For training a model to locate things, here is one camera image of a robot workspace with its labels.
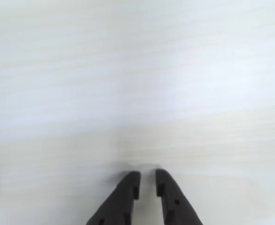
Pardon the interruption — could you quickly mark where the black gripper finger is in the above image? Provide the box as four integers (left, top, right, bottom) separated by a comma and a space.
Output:
155, 168, 204, 225
85, 171, 141, 225

